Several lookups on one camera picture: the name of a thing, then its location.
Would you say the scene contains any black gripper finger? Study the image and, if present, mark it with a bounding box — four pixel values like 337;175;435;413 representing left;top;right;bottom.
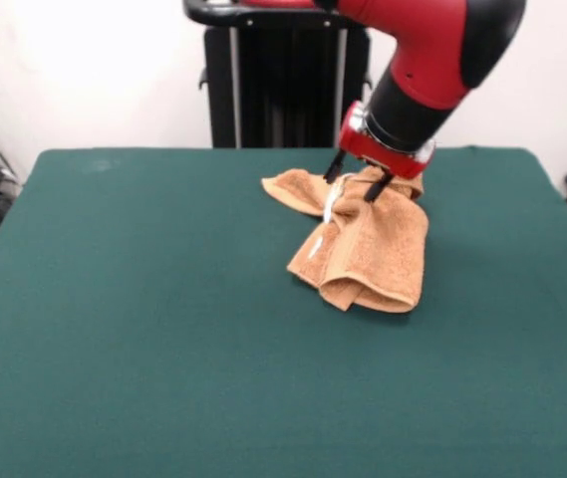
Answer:
363;171;394;203
322;150;349;183

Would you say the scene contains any tan terry towel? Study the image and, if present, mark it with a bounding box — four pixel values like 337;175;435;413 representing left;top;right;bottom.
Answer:
261;166;430;315

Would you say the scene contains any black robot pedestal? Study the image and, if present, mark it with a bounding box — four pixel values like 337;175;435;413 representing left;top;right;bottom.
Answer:
181;0;375;149

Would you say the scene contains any dark green table cloth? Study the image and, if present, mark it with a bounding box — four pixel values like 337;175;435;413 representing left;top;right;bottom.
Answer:
0;145;567;478

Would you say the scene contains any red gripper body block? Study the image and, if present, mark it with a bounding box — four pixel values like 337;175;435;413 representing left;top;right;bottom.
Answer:
338;100;438;180

